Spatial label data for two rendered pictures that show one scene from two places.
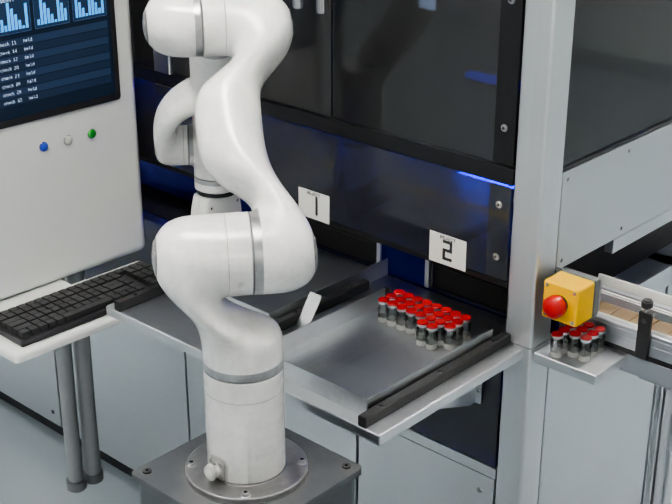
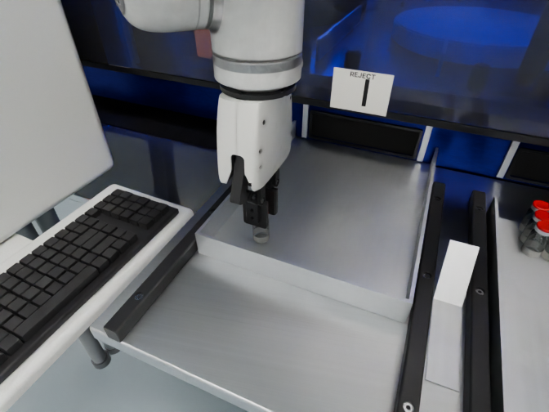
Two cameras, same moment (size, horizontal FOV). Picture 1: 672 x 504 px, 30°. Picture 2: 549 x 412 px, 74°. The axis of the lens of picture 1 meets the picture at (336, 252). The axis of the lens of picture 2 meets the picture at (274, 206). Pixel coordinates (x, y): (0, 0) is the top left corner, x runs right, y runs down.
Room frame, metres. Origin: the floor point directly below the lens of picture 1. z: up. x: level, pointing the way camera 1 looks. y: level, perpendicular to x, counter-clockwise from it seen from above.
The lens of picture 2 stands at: (1.91, 0.33, 1.22)
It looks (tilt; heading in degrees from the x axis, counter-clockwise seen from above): 39 degrees down; 341
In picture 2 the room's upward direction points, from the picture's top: straight up
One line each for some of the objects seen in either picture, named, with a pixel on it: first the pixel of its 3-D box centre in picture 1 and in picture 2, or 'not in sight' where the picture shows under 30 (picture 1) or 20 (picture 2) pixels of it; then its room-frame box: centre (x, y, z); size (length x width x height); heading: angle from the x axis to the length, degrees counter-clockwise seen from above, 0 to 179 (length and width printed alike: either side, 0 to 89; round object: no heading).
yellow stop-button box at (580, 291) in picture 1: (570, 297); not in sight; (1.98, -0.41, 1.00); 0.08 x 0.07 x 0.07; 138
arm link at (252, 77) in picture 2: (217, 181); (258, 64); (2.25, 0.23, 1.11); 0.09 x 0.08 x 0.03; 137
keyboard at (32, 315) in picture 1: (86, 299); (54, 275); (2.34, 0.52, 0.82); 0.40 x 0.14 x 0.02; 136
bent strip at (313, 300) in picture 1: (290, 320); (454, 308); (2.06, 0.08, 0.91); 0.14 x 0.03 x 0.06; 138
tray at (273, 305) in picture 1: (283, 274); (333, 193); (2.29, 0.11, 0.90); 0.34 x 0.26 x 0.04; 138
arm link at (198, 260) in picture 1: (218, 292); not in sight; (1.64, 0.17, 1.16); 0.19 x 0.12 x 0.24; 98
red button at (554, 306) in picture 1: (556, 305); not in sight; (1.94, -0.38, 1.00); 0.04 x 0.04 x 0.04; 48
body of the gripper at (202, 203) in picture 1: (217, 212); (259, 125); (2.25, 0.23, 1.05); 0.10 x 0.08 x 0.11; 137
